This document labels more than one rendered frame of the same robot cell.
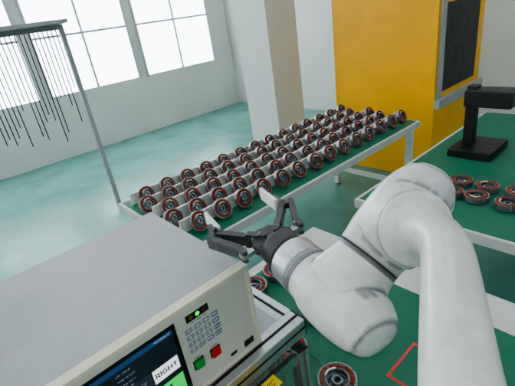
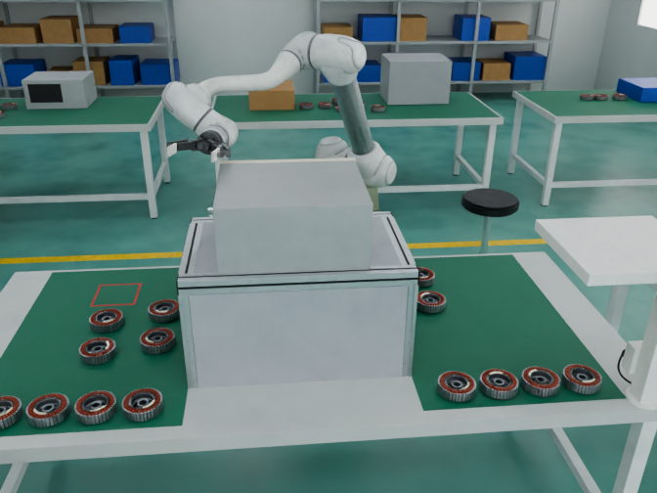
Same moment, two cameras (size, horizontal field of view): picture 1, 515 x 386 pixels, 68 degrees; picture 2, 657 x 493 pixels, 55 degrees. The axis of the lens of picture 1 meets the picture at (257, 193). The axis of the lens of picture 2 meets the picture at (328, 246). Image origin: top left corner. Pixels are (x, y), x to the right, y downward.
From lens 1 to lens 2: 2.47 m
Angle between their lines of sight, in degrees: 120
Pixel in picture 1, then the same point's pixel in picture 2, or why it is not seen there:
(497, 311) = (20, 291)
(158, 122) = not seen: outside the picture
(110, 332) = (300, 164)
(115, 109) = not seen: outside the picture
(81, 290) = (301, 181)
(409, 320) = (65, 315)
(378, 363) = (126, 310)
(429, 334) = (253, 78)
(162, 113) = not seen: outside the picture
